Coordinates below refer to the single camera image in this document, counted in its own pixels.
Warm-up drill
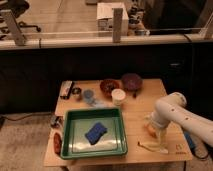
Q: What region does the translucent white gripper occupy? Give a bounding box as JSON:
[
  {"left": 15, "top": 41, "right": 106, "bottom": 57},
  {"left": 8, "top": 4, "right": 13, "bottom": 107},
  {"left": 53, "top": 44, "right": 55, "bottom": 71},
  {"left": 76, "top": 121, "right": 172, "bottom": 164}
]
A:
[{"left": 144, "top": 113, "right": 170, "bottom": 146}]

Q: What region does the orange-red apple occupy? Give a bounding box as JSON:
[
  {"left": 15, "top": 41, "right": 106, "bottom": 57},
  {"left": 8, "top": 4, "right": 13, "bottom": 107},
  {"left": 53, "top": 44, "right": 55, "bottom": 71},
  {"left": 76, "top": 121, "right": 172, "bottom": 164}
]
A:
[{"left": 144, "top": 124, "right": 156, "bottom": 137}]

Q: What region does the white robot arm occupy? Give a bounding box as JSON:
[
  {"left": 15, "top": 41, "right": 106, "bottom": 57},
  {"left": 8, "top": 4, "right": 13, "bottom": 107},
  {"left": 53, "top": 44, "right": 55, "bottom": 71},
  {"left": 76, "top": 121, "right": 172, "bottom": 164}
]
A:
[{"left": 148, "top": 92, "right": 213, "bottom": 147}]

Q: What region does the white paper cup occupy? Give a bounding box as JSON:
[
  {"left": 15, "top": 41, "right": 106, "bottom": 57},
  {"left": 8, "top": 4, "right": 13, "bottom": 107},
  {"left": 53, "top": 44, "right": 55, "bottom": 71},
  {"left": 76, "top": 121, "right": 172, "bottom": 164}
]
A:
[{"left": 111, "top": 89, "right": 126, "bottom": 106}]

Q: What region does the blue plastic cup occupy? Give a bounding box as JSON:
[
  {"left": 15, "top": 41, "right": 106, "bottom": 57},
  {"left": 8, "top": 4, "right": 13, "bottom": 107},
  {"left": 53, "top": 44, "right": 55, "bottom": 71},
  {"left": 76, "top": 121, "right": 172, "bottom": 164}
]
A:
[{"left": 83, "top": 89, "right": 95, "bottom": 105}]

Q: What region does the small metal cup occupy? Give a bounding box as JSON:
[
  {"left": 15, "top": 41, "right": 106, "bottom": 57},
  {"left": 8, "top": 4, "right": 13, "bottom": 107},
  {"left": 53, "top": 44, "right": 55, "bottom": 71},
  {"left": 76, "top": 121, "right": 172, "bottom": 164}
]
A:
[{"left": 72, "top": 87, "right": 82, "bottom": 100}]

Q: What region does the yellow banana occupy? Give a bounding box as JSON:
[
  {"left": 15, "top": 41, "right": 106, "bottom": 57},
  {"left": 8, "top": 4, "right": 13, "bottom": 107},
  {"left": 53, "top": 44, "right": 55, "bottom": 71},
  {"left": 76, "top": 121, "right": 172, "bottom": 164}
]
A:
[{"left": 138, "top": 141, "right": 169, "bottom": 154}]

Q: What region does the blue object on floor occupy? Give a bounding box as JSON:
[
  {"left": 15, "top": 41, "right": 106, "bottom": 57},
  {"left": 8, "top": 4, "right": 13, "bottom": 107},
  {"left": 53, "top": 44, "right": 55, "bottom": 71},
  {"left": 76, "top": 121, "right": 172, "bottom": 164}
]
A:
[{"left": 184, "top": 132, "right": 196, "bottom": 150}]

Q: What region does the purple bowl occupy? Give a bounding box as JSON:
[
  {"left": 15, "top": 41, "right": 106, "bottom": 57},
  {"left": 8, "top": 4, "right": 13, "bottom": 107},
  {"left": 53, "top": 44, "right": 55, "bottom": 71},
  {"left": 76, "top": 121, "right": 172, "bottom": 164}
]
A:
[{"left": 121, "top": 73, "right": 142, "bottom": 91}]

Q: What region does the blue sponge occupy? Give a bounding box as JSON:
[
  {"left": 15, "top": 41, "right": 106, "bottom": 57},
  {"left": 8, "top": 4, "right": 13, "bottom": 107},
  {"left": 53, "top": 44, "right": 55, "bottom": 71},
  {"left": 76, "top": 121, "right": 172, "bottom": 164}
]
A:
[{"left": 85, "top": 122, "right": 107, "bottom": 145}]

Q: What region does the red-brown bowl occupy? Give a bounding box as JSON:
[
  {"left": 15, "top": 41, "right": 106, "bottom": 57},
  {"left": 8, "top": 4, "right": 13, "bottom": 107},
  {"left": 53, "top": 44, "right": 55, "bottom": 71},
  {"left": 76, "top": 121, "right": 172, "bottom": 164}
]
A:
[{"left": 100, "top": 79, "right": 119, "bottom": 97}]

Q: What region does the green plastic tray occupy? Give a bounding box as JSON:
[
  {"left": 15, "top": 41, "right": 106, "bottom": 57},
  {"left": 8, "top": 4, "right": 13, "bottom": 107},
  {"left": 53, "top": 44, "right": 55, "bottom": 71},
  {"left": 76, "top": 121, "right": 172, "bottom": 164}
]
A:
[{"left": 60, "top": 107, "right": 128, "bottom": 160}]

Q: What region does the small dark gadget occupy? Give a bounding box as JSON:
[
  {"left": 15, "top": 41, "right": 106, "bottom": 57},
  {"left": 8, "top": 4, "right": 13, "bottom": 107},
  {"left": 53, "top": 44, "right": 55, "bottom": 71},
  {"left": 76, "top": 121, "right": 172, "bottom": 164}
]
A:
[{"left": 50, "top": 115, "right": 62, "bottom": 128}]

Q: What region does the red object at table edge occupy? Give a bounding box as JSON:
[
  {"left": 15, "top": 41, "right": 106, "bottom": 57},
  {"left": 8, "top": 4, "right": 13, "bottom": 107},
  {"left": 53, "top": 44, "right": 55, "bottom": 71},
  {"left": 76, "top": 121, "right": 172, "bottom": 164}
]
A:
[{"left": 53, "top": 133, "right": 62, "bottom": 154}]

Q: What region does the white cardboard box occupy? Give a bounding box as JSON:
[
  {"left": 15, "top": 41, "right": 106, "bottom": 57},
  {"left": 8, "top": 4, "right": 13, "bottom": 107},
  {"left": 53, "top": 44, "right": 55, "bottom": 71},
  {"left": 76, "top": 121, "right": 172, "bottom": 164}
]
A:
[{"left": 97, "top": 2, "right": 129, "bottom": 35}]

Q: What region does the black office chair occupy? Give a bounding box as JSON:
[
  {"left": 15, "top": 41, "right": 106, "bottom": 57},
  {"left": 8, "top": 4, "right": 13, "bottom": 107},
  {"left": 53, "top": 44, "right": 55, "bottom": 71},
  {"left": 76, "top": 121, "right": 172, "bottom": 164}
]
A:
[{"left": 0, "top": 0, "right": 41, "bottom": 33}]

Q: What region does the wooden post middle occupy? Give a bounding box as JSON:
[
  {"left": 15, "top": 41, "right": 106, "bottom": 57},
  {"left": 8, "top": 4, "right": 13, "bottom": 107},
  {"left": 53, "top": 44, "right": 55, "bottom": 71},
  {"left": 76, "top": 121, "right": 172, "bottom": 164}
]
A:
[{"left": 112, "top": 8, "right": 123, "bottom": 43}]

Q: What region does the wooden post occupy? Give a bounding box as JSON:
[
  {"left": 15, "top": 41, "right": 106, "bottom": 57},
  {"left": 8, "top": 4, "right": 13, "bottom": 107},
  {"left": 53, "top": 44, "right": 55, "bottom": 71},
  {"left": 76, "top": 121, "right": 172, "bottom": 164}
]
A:
[
  {"left": 0, "top": 9, "right": 26, "bottom": 46},
  {"left": 112, "top": 8, "right": 123, "bottom": 43}
]

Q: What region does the wooden post left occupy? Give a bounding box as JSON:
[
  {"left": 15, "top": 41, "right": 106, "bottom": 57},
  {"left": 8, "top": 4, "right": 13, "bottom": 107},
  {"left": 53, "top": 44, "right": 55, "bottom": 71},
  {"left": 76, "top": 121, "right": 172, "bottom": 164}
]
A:
[{"left": 0, "top": 9, "right": 26, "bottom": 46}]

